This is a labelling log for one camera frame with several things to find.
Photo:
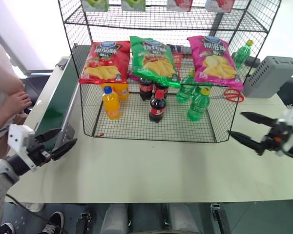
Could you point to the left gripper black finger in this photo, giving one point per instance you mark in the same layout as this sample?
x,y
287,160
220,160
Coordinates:
x,y
50,134
63,149

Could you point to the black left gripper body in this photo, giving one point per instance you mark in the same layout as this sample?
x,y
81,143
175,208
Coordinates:
x,y
39,152

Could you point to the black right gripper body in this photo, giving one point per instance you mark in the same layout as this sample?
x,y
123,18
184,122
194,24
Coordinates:
x,y
274,140

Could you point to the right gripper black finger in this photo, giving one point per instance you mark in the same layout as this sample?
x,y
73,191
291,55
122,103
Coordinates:
x,y
257,118
245,140

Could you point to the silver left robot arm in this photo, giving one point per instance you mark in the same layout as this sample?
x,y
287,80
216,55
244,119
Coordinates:
x,y
0,175

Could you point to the person's bare forearm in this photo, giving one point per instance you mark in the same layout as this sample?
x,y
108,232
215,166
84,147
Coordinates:
x,y
7,84

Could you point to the green conveyor belt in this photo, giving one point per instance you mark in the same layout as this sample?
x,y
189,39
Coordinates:
x,y
56,97

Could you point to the grey power adapter box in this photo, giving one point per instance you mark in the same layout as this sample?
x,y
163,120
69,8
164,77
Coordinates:
x,y
63,64

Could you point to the person's bare hand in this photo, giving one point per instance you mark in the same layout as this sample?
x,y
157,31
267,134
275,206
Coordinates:
x,y
17,102

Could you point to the grey perforated box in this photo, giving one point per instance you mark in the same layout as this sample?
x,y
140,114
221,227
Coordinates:
x,y
268,78

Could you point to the black device beside grey box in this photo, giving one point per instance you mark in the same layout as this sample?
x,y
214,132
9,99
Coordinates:
x,y
291,90

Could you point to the white shoe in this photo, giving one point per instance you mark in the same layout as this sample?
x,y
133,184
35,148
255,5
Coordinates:
x,y
35,206

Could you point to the green soda bottle yellow cap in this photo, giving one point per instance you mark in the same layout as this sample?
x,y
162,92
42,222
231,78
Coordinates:
x,y
197,107
199,87
184,91
241,54

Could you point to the orange soda bottle blue cap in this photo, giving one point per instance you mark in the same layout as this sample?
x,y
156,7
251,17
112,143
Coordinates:
x,y
111,104
123,91

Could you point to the pink potato chips bag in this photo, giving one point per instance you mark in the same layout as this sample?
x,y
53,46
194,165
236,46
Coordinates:
x,y
215,63

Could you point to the black sneaker white sole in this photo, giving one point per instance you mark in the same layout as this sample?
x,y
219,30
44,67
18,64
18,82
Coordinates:
x,y
7,228
53,223

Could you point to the grey rounded shape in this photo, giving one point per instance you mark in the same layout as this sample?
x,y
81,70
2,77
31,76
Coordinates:
x,y
116,219

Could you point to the red potato chips bag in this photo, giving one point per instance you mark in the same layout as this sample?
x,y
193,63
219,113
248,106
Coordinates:
x,y
105,63

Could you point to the cola bottle red cap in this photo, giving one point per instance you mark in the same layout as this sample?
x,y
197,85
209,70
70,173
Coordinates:
x,y
157,109
162,88
145,89

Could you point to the small red snack bag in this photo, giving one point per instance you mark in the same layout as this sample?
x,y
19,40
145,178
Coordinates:
x,y
178,62

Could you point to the dark purple snack bag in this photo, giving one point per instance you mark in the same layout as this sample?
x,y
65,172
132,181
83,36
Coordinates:
x,y
178,48

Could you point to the green potato chips bag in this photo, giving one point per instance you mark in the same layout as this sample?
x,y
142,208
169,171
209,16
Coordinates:
x,y
153,61

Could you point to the red drink carton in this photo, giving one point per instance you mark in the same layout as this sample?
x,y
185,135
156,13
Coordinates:
x,y
219,5
179,5

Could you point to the green drink carton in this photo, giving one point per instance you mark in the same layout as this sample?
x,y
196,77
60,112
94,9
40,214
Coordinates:
x,y
133,5
95,5

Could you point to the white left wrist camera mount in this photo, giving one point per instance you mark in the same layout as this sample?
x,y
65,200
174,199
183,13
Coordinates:
x,y
18,139

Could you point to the black table bracket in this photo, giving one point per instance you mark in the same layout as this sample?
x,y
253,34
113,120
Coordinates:
x,y
84,223
219,218

